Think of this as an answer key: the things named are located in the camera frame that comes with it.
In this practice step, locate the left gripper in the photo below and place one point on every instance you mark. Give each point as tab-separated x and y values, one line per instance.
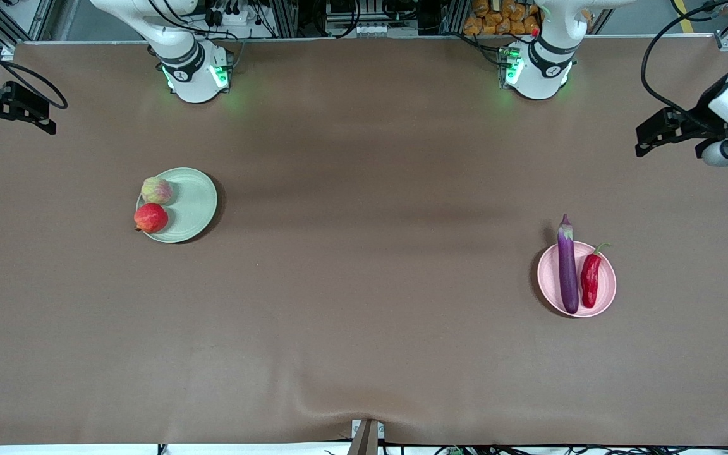
703	117

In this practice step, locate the pinkish tan peach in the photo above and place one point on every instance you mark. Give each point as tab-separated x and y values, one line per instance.
157	191

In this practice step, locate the red pomegranate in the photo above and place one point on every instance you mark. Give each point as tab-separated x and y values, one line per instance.
151	218

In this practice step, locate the red chili pepper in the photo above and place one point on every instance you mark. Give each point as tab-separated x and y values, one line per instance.
590	281

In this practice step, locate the long purple eggplant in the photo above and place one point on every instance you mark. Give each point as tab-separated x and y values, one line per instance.
568	272

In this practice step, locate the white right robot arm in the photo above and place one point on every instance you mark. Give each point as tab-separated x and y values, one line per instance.
193	82

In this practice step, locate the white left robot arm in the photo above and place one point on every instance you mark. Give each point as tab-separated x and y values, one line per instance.
541	69

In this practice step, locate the pink round plate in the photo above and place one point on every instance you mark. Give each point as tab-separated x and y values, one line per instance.
547	278

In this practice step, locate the pale green round plate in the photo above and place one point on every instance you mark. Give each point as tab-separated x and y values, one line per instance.
193	202

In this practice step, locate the bag of orange items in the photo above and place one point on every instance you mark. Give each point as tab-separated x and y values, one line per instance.
497	19

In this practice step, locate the white power strip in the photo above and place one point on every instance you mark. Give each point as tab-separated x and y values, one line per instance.
373	29

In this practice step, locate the green terminal connector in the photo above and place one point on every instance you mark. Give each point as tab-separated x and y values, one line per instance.
455	450

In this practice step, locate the large table cover mat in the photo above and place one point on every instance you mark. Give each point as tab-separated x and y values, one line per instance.
364	366

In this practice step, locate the aluminium frame struts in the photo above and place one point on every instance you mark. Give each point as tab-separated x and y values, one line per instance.
42	19

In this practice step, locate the aluminium profile post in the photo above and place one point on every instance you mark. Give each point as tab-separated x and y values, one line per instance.
285	18

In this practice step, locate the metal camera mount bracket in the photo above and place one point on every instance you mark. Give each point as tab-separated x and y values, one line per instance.
366	437

